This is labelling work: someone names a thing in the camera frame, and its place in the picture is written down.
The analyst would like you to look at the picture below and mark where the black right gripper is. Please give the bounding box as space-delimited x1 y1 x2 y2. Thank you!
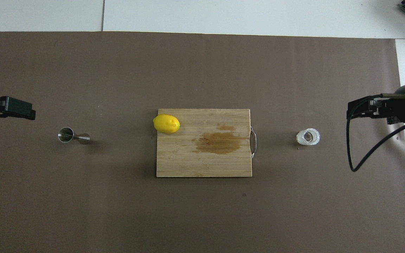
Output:
347 82 405 125

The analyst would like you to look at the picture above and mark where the steel double jigger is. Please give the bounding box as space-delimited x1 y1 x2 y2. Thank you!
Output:
58 127 91 145

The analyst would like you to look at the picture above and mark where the brown paper table mat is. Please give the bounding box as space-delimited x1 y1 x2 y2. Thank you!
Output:
0 31 405 253

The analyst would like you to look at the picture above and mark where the yellow lemon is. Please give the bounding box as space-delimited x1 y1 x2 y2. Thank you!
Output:
153 113 181 134

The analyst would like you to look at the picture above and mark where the wooden cutting board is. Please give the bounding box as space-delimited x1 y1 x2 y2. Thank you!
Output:
156 108 258 178

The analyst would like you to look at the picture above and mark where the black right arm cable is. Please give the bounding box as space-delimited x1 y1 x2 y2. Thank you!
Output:
346 93 405 173

